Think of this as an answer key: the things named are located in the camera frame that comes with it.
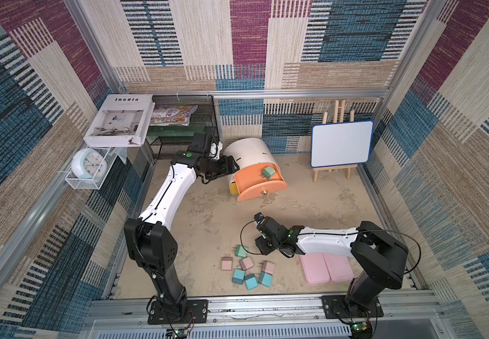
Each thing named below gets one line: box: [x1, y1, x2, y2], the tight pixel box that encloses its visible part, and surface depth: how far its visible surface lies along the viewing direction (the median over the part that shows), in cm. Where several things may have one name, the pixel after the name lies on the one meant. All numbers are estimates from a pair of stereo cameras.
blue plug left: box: [231, 269, 246, 285], surface depth 81 cm
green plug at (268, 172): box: [261, 165, 276, 180], surface depth 90 cm
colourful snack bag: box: [149, 104, 199, 127], surface depth 85 cm
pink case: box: [298, 252, 355, 285], surface depth 81 cm
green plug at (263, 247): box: [255, 241, 270, 256], surface depth 81 cm
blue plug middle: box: [243, 273, 258, 291], surface depth 80 cm
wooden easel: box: [312, 99, 359, 183], surface depth 100 cm
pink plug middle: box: [238, 257, 254, 271], surface depth 85 cm
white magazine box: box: [83, 93, 156, 148], surface depth 76 cm
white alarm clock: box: [70, 148, 108, 181], surface depth 65 cm
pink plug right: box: [261, 259, 276, 275], surface depth 83 cm
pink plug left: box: [220, 254, 233, 271], surface depth 85 cm
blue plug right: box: [257, 270, 274, 288], surface depth 81 cm
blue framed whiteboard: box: [310, 120, 374, 168], surface depth 103 cm
